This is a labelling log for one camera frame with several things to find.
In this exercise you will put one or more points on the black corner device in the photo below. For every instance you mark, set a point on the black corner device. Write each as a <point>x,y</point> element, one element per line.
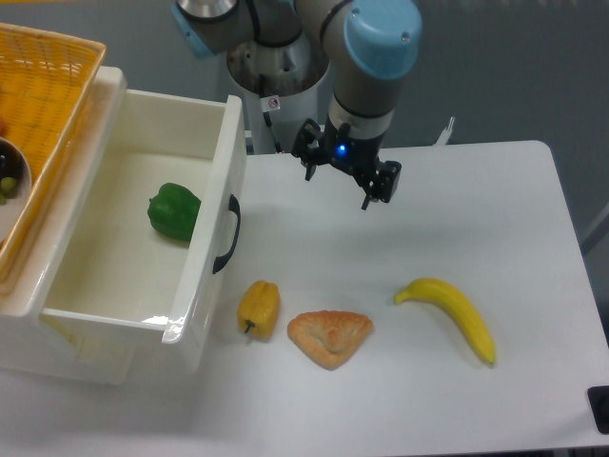
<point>598,397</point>

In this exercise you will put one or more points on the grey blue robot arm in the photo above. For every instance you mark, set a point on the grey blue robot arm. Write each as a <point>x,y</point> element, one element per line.
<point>370,47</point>

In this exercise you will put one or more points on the yellow banana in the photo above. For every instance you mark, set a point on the yellow banana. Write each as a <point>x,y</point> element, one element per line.
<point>458,307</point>

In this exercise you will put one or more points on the black drawer handle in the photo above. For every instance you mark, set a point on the black drawer handle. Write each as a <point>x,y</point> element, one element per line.
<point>232,234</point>

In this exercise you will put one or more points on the white top drawer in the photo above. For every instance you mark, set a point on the white top drawer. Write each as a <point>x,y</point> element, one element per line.
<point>120,280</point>

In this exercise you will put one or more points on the white drawer cabinet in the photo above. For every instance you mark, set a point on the white drawer cabinet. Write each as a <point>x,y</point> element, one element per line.
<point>31,341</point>

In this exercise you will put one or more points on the orange pastry bread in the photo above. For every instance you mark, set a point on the orange pastry bread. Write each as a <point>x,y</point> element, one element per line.
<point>329,338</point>

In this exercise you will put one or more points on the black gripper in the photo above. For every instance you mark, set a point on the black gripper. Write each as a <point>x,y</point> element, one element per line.
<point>353,156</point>

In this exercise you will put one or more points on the green bell pepper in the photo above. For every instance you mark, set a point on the green bell pepper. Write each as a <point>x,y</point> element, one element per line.
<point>173,211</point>

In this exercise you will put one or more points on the yellow woven basket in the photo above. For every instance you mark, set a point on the yellow woven basket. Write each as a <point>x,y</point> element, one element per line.
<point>45,81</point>

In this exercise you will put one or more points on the yellow bell pepper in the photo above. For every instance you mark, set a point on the yellow bell pepper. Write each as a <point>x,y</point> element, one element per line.
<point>259,309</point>

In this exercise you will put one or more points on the white bowl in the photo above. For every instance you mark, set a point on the white bowl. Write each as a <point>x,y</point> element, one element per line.
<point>14,164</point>

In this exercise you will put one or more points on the green grapes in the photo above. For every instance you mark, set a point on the green grapes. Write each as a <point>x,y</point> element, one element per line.
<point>8,186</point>

